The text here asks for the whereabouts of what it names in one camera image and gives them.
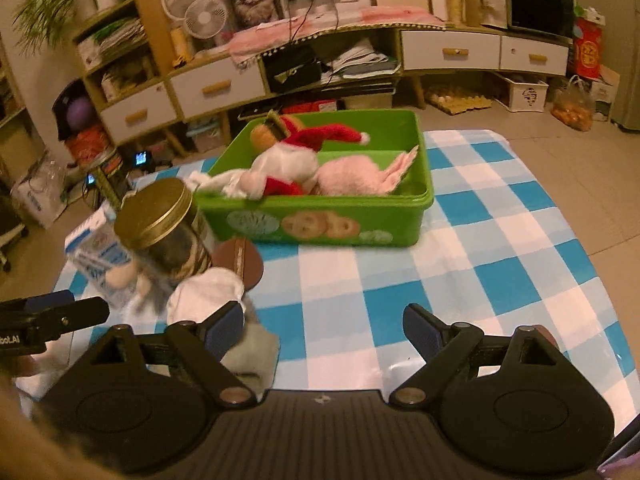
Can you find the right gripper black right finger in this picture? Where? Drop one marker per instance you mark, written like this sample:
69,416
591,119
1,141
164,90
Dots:
445,350

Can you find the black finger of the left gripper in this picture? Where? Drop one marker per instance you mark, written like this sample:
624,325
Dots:
85,313

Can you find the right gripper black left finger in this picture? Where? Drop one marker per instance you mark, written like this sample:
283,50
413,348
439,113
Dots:
200,348

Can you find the white sock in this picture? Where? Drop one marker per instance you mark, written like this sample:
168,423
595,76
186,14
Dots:
253,357

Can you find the santa plush toy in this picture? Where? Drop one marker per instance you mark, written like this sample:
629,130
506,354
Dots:
288,168

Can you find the hamburger plush toy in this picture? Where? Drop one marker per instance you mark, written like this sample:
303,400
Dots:
272,130

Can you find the blue white milk carton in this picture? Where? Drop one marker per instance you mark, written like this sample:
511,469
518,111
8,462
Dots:
98,255

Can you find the brown round coaster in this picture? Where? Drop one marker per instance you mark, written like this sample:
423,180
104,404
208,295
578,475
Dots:
240,256

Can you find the glass jar with gold lid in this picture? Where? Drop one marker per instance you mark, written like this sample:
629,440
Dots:
163,228

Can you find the tall green printed can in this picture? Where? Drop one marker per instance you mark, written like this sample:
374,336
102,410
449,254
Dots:
110,176

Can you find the green plastic storage bin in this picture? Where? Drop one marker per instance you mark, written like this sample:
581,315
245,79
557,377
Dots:
392,220

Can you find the orange red patterned box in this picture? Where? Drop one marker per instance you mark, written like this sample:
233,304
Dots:
88,144

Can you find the purple ball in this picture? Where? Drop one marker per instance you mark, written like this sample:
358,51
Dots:
80,114

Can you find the pink plush toy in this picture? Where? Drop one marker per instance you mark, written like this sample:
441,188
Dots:
359,175

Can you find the egg tray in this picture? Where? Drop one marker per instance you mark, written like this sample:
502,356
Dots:
455,100

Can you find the wooden cabinet with white drawers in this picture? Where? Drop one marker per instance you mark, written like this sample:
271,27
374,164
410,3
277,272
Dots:
143,72

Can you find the white perforated storage box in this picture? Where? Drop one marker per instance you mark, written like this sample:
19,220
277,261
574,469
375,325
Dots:
520,93

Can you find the red box under cabinet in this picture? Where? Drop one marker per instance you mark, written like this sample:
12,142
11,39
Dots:
310,107

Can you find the bag of oranges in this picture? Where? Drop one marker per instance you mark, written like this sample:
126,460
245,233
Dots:
574,106

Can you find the black bag on shelf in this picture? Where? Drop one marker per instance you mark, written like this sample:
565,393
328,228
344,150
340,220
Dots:
292,68

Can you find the potted green plant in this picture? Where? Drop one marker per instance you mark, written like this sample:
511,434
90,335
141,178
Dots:
42,23

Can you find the white desk fan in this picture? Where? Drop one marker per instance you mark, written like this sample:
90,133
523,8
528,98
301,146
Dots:
205,19

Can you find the pink red table runner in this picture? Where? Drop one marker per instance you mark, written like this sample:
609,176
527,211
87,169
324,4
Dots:
255,42

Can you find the red gift box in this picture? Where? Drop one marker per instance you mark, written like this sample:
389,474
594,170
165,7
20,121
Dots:
587,49

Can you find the black white microwave oven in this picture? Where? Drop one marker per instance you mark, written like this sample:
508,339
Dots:
542,17

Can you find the grey refrigerator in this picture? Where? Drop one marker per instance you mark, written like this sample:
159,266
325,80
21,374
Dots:
621,53

